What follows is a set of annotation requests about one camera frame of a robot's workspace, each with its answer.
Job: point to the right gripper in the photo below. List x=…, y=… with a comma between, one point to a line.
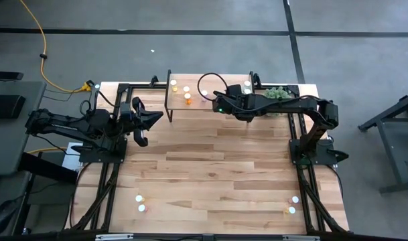
x=237, y=107

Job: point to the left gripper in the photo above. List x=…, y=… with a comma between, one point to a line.
x=131, y=124

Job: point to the pink medicine bottle white cap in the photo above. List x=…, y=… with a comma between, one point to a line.
x=204, y=93
x=141, y=208
x=295, y=199

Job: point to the teal medicine bottle white cap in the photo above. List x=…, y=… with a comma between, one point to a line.
x=247, y=83
x=247, y=90

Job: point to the pale yellow medicine bottle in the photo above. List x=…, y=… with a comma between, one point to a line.
x=292, y=210
x=173, y=82

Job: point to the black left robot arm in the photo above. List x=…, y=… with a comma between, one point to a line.
x=66, y=125

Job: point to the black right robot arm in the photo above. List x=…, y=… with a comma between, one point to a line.
x=290, y=103

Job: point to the green plant in woven pot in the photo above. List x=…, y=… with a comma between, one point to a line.
x=277, y=93

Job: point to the grey desk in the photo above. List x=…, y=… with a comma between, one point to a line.
x=9, y=144

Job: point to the black computer mouse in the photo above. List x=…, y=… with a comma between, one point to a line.
x=2, y=217

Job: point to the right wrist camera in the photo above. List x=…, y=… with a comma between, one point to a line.
x=234, y=90

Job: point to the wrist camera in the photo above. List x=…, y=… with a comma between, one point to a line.
x=125, y=112
x=234, y=90

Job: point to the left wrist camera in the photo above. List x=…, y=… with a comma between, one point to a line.
x=125, y=112

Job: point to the wooden shelf black metal frame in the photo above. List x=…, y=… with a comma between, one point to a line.
x=180, y=103

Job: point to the black aluminium rig frame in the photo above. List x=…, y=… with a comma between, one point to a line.
x=143, y=86

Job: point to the silver bracket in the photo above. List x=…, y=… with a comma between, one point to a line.
x=301, y=238
x=113, y=237

